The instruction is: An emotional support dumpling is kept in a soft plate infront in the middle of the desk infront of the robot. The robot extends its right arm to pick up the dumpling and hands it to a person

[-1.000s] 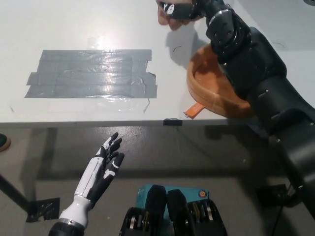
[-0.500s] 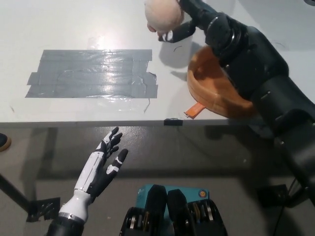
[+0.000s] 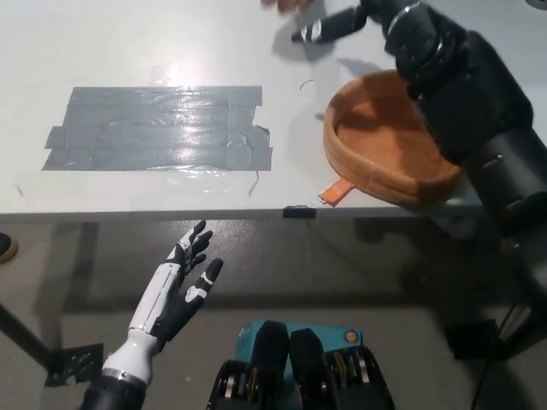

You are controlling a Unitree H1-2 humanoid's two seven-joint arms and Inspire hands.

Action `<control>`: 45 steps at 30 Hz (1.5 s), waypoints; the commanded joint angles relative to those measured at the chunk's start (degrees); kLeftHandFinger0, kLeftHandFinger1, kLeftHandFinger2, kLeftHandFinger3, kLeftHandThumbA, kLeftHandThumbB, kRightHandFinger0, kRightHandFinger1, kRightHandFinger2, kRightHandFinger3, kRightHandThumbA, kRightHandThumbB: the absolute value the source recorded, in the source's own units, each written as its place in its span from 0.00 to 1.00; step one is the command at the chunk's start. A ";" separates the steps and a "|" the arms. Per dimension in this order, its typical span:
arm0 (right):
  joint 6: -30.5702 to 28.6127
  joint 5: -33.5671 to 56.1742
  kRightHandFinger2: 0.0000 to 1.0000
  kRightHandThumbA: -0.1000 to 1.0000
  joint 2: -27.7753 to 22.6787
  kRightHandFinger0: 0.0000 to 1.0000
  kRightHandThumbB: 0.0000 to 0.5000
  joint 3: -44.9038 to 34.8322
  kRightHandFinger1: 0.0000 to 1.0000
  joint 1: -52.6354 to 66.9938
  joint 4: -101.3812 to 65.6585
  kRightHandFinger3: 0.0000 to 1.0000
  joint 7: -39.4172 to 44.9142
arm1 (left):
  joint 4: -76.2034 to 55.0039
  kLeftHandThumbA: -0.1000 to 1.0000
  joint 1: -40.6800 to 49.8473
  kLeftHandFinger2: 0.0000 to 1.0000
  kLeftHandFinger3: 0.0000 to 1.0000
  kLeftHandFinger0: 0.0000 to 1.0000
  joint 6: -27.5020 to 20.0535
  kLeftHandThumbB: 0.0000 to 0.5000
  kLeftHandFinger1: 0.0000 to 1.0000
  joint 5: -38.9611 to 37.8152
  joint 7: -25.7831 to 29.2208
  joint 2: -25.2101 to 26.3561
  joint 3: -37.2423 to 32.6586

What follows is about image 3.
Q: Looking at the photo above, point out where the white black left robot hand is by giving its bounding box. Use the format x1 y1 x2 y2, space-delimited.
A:
127 220 225 343

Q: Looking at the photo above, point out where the robot torso black teal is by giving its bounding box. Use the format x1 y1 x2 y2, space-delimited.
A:
207 319 394 410

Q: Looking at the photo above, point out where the black tape strip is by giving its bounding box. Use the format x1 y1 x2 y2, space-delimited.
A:
283 205 318 220

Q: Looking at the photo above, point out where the black stand pole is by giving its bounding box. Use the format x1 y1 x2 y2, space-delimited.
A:
0 302 53 373

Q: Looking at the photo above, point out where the grey duct tape patch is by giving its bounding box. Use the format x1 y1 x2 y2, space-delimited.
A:
41 85 274 172

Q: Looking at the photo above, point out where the orange soft plush plate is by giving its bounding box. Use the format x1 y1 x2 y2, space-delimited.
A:
316 70 466 210

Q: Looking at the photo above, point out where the dark shoe tan sole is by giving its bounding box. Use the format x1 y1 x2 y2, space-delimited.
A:
0 232 19 266

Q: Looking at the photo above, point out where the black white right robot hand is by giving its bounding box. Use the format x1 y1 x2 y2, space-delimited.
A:
290 0 397 46

